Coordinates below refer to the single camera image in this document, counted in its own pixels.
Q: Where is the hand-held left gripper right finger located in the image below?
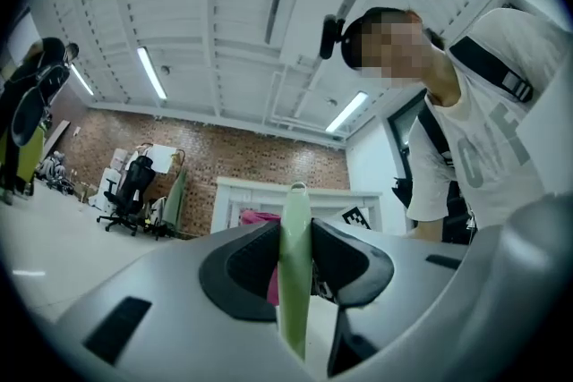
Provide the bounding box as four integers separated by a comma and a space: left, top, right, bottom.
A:
310, 217, 470, 378

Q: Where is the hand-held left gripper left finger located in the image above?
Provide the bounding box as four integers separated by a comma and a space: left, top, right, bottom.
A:
56, 218, 315, 382

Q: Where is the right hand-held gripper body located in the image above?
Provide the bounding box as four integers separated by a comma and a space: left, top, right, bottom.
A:
312, 204, 374, 306

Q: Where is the green handled floor tool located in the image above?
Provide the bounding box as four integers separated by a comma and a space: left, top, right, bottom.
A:
276, 181, 313, 362

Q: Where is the pink cloth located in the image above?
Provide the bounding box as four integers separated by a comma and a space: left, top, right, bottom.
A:
240, 209, 282, 309

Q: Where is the grey yellow backpack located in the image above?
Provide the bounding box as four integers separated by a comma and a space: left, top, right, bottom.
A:
146, 195, 168, 233

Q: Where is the green hanging garment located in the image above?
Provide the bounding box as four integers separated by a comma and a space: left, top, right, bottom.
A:
160, 167, 189, 239

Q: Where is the ceiling light tube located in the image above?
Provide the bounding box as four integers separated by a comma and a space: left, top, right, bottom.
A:
135, 46, 168, 101
68, 61, 96, 98
324, 90, 370, 134

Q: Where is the white cardboard box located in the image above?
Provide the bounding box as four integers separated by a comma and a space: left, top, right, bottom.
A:
88, 147, 123, 210

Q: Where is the person's white t-shirt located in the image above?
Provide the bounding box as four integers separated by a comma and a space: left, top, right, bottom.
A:
405, 7, 573, 230

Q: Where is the white hanging sheet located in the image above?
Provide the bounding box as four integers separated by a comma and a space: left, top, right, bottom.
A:
142, 141, 175, 174

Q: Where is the grey bag pile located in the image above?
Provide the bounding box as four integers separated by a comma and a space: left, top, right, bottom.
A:
37, 150, 76, 194

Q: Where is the person's head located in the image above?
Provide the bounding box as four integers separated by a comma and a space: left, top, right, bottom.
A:
344, 6, 449, 91

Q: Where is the yellow green panel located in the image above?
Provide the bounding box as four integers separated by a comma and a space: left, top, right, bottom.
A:
0, 120, 47, 193

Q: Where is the black hard-shell backpack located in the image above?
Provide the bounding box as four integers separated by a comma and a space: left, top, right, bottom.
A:
11, 62, 72, 149

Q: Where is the black head-worn camera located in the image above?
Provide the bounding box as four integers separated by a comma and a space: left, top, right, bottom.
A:
318, 13, 348, 61

